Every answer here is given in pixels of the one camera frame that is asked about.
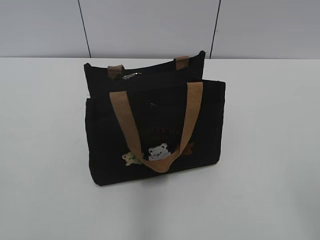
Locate black tote bag brown handles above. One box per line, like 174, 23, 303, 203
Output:
84, 51, 226, 186

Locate silver zipper pull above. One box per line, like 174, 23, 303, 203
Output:
122, 72, 142, 80

